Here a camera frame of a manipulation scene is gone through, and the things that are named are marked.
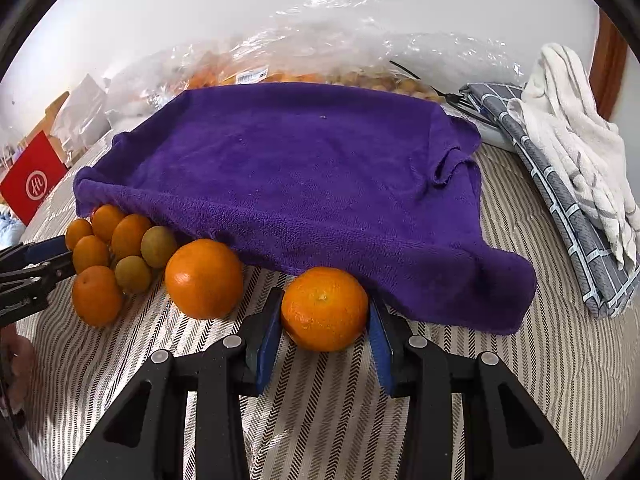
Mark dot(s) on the grey checked cloth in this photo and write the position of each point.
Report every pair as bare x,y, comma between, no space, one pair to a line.
606,288

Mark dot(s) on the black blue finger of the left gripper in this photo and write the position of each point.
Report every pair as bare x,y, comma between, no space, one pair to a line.
29,272

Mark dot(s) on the small orange back middle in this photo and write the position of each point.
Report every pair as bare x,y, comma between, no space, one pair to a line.
127,236

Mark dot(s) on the green kiwi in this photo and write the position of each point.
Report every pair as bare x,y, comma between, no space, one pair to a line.
133,275
157,246

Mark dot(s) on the brown wooden door frame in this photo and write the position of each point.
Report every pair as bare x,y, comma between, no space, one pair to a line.
608,66

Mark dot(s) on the purple towel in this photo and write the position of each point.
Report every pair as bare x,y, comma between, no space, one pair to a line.
293,176

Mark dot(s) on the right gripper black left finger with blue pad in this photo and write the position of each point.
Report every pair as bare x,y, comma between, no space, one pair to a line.
140,436

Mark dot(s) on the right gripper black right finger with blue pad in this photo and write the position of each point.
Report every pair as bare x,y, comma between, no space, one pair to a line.
506,434

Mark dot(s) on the clear plastic bag of fruit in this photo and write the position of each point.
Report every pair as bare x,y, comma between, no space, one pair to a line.
343,42

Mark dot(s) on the small orange far left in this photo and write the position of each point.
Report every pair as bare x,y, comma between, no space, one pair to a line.
77,229

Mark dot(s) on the small orange front left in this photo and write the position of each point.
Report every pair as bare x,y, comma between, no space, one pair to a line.
96,296

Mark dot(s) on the large orange near towel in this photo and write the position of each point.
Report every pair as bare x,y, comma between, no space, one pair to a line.
204,279

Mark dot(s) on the small orange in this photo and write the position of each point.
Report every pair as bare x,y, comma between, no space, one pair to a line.
77,229
90,251
104,220
96,296
127,236

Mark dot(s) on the red box white logo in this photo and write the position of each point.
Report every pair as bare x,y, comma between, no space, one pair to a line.
32,177

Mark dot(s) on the white striped towel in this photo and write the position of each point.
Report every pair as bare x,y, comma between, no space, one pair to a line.
558,112

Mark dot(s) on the small orange back left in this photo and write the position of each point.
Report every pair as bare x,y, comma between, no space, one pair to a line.
104,220

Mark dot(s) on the green kiwi back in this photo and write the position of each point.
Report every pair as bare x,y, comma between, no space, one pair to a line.
157,246

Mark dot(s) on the green kiwi front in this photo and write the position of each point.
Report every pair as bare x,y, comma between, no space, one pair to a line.
133,275

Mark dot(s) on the person's left hand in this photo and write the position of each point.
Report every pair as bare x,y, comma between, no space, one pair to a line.
19,357

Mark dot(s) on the small orange middle left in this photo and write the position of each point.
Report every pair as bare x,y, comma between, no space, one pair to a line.
90,251

